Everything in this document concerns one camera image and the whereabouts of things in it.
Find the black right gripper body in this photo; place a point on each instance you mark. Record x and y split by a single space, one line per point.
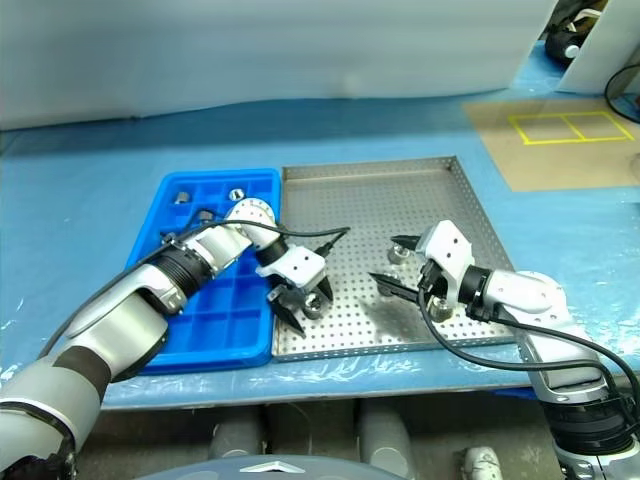
431 280

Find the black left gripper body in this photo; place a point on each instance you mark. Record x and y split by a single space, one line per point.
290 295

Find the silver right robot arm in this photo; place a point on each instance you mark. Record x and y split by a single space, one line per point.
555 345

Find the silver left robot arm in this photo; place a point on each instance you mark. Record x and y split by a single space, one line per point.
125 320

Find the blue compartment tray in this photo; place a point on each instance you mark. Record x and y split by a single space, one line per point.
240 320

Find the perforated steel tray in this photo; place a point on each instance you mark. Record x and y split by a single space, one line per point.
360 210

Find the metal block centre right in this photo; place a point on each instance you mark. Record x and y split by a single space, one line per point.
205 216

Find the grey rounded shape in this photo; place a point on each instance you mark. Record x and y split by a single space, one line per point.
385 440
235 447

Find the dark grey chevron housing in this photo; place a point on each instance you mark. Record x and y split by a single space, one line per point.
280 470

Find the brown mat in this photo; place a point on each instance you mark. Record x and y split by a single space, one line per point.
550 160

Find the small white object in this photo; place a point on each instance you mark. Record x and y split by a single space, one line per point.
482 462

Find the black device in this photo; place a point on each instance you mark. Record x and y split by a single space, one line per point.
557 42

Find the white foam board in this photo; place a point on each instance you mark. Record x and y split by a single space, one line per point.
600 50

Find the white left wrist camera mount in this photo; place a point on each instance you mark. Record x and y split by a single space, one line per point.
300 262

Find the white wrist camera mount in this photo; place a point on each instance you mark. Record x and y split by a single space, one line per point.
450 245
300 262

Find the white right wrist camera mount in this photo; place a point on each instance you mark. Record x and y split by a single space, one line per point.
450 245

